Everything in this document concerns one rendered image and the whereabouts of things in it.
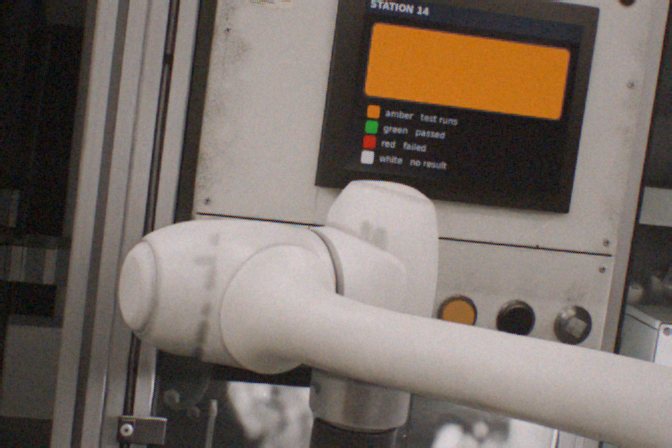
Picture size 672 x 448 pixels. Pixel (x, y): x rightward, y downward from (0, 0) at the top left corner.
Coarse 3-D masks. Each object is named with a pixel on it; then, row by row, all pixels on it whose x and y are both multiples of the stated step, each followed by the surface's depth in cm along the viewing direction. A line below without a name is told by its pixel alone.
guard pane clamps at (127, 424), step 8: (120, 416) 122; (128, 416) 122; (136, 416) 123; (120, 424) 122; (128, 424) 122; (136, 424) 123; (144, 424) 123; (152, 424) 123; (160, 424) 123; (120, 432) 122; (128, 432) 122; (136, 432) 123; (144, 432) 123; (152, 432) 123; (160, 432) 123; (120, 440) 123; (128, 440) 123; (136, 440) 123; (144, 440) 123; (152, 440) 123; (160, 440) 123
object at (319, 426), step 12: (312, 420) 116; (312, 432) 115; (324, 432) 114; (336, 432) 113; (348, 432) 113; (360, 432) 113; (384, 432) 114; (396, 432) 116; (312, 444) 115; (324, 444) 114; (336, 444) 113; (348, 444) 113; (360, 444) 113; (372, 444) 113; (384, 444) 114
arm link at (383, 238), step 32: (352, 192) 111; (384, 192) 110; (416, 192) 113; (352, 224) 110; (384, 224) 109; (416, 224) 110; (352, 256) 108; (384, 256) 108; (416, 256) 110; (352, 288) 107; (384, 288) 108; (416, 288) 110
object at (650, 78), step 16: (656, 0) 127; (656, 16) 127; (656, 32) 128; (656, 48) 128; (656, 64) 128; (656, 80) 128; (640, 96) 128; (640, 112) 128; (640, 128) 129; (640, 144) 129; (640, 160) 129; (640, 176) 129; (624, 208) 130; (624, 224) 130; (624, 240) 130; (624, 256) 130; (624, 272) 131; (608, 304) 131; (608, 320) 131; (608, 336) 131; (608, 352) 132; (560, 432) 132
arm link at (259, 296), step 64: (128, 256) 101; (192, 256) 98; (256, 256) 98; (320, 256) 106; (128, 320) 100; (192, 320) 98; (256, 320) 97; (320, 320) 93; (384, 320) 92; (384, 384) 93; (448, 384) 90; (512, 384) 89; (576, 384) 87; (640, 384) 86
